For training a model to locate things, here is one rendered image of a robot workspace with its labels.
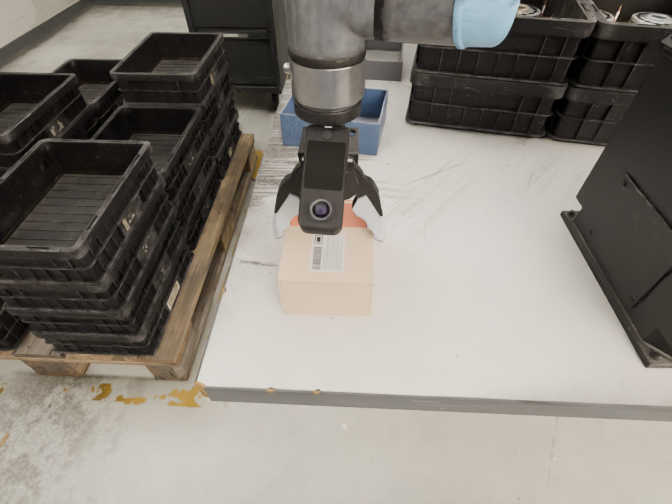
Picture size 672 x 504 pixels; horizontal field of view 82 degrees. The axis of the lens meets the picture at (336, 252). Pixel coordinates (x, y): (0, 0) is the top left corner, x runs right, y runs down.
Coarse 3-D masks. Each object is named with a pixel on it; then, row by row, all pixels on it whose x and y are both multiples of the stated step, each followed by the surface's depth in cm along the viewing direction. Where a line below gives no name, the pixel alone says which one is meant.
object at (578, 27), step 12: (576, 0) 73; (588, 12) 68; (516, 24) 67; (528, 24) 67; (540, 24) 66; (552, 24) 66; (564, 24) 65; (576, 24) 65; (588, 24) 65; (564, 36) 67; (576, 36) 66; (588, 36) 66
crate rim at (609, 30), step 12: (588, 0) 73; (600, 12) 68; (600, 24) 65; (612, 24) 64; (624, 24) 64; (636, 24) 64; (648, 24) 64; (600, 36) 66; (612, 36) 65; (624, 36) 65; (636, 36) 64; (648, 36) 64; (660, 36) 64
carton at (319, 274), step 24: (288, 240) 52; (312, 240) 52; (336, 240) 52; (360, 240) 52; (288, 264) 49; (312, 264) 49; (336, 264) 49; (360, 264) 49; (288, 288) 48; (312, 288) 48; (336, 288) 48; (360, 288) 48; (288, 312) 52; (312, 312) 52; (336, 312) 52; (360, 312) 52
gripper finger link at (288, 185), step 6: (294, 168) 45; (288, 174) 46; (294, 174) 44; (282, 180) 46; (288, 180) 45; (294, 180) 45; (282, 186) 46; (288, 186) 46; (294, 186) 46; (282, 192) 46; (288, 192) 46; (294, 192) 46; (276, 198) 47; (282, 198) 47; (276, 204) 48; (282, 204) 48; (276, 210) 49
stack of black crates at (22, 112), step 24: (0, 72) 130; (24, 72) 130; (0, 96) 133; (24, 96) 135; (48, 96) 118; (72, 96) 129; (0, 120) 129; (24, 120) 109; (48, 120) 119; (72, 120) 129; (96, 120) 142; (0, 144) 106; (24, 144) 111; (0, 168) 111
